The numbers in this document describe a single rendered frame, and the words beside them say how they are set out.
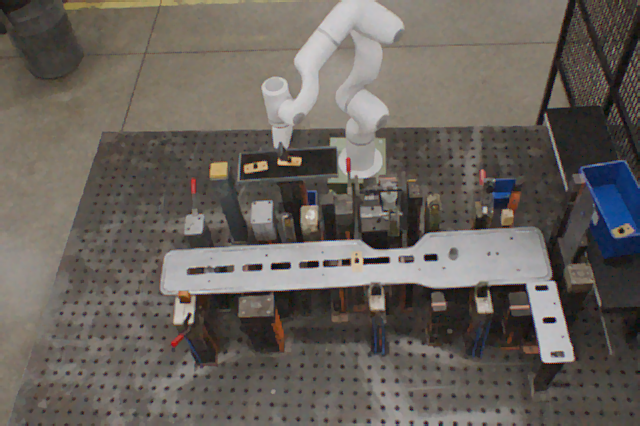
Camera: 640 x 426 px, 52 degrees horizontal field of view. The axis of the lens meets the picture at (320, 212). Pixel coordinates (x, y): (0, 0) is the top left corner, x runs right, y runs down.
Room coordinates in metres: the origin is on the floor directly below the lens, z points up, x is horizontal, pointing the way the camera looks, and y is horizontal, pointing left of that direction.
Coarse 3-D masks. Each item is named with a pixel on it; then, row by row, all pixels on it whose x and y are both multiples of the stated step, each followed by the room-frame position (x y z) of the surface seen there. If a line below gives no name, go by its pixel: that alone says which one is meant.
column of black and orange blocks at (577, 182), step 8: (576, 176) 1.30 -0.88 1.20; (576, 184) 1.27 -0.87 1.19; (584, 184) 1.27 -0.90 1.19; (568, 192) 1.30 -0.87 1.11; (576, 192) 1.27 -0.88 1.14; (568, 200) 1.28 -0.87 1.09; (560, 208) 1.31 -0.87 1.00; (568, 208) 1.27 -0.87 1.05; (560, 216) 1.29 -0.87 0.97; (568, 216) 1.27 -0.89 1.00; (560, 224) 1.27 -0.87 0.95; (552, 232) 1.30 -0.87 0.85; (560, 232) 1.27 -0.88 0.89; (552, 240) 1.29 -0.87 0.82; (552, 248) 1.27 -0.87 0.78; (552, 256) 1.27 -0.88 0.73
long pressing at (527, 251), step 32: (192, 256) 1.33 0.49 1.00; (224, 256) 1.31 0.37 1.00; (256, 256) 1.29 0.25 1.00; (288, 256) 1.27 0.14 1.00; (320, 256) 1.25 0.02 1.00; (384, 256) 1.22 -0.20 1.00; (416, 256) 1.20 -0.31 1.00; (480, 256) 1.16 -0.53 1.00; (512, 256) 1.14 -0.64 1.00; (544, 256) 1.12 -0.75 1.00; (160, 288) 1.22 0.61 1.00; (192, 288) 1.20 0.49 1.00; (224, 288) 1.18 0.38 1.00; (256, 288) 1.16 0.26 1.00; (288, 288) 1.14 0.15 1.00; (320, 288) 1.13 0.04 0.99; (448, 288) 1.06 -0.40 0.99
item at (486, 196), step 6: (486, 180) 1.33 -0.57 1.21; (492, 180) 1.32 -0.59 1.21; (486, 186) 1.31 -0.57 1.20; (492, 186) 1.30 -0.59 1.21; (486, 192) 1.32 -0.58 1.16; (492, 192) 1.29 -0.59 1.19; (486, 198) 1.31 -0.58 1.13; (492, 198) 1.30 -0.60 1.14; (480, 204) 1.31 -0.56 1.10; (486, 204) 1.31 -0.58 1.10; (480, 210) 1.30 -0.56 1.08; (480, 216) 1.29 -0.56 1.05
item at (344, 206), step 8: (336, 200) 1.43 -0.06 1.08; (344, 200) 1.43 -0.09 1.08; (352, 200) 1.42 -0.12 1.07; (336, 208) 1.40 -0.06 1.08; (344, 208) 1.39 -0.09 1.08; (352, 208) 1.39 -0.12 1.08; (336, 216) 1.41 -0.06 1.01; (344, 216) 1.37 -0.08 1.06; (352, 216) 1.37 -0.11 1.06; (344, 224) 1.37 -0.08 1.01; (352, 224) 1.37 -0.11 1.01; (344, 232) 1.38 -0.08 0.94; (352, 232) 1.38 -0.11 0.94; (344, 264) 1.38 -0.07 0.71
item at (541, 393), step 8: (552, 352) 0.78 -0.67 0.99; (560, 352) 0.77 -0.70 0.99; (544, 368) 0.76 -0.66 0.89; (552, 368) 0.75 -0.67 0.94; (560, 368) 0.74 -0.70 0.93; (536, 376) 0.78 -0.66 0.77; (544, 376) 0.75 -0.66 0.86; (552, 376) 0.75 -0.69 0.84; (536, 384) 0.76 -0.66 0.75; (544, 384) 0.76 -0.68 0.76; (536, 392) 0.75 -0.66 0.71; (544, 392) 0.74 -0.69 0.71; (536, 400) 0.72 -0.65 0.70; (544, 400) 0.72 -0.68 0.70
